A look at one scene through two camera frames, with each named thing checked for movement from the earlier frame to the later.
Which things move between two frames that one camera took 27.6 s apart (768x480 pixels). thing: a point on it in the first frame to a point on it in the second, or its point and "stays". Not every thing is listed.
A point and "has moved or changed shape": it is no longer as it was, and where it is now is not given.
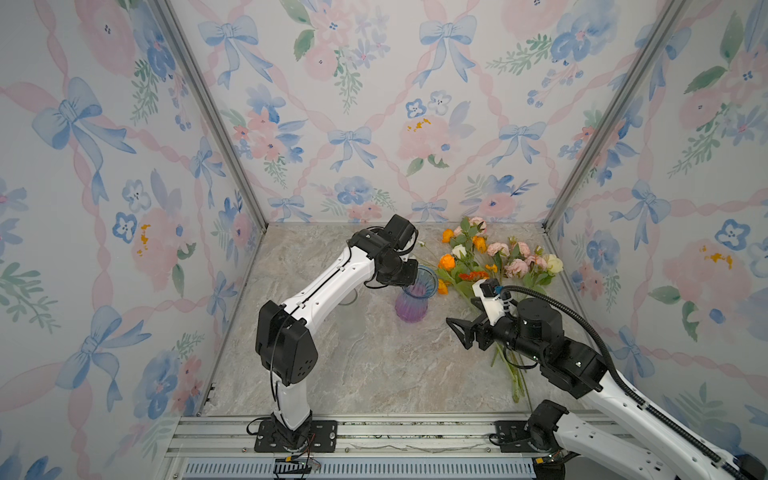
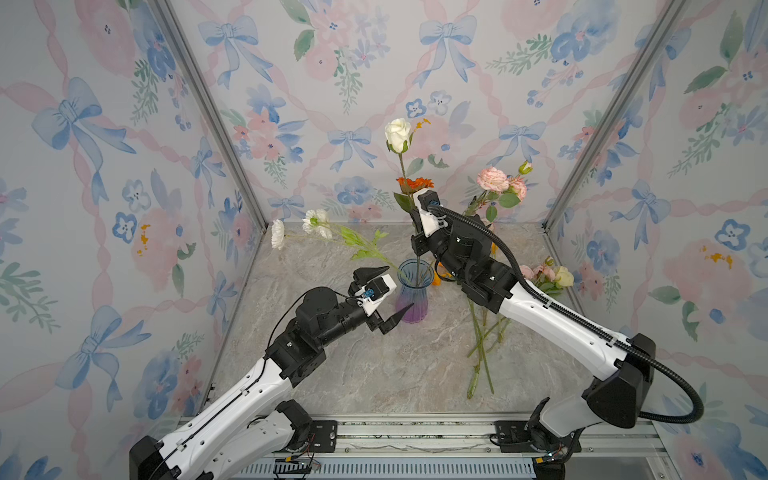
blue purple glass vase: (412, 303) stays
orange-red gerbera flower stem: (473, 276) has moved or changed shape
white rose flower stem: (456, 250) has moved or changed shape
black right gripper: (467, 339) to (420, 244)
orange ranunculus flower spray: (461, 267) has moved or changed shape
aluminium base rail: (370, 447) stays
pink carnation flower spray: (472, 227) has moved or changed shape
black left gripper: (410, 278) to (373, 322)
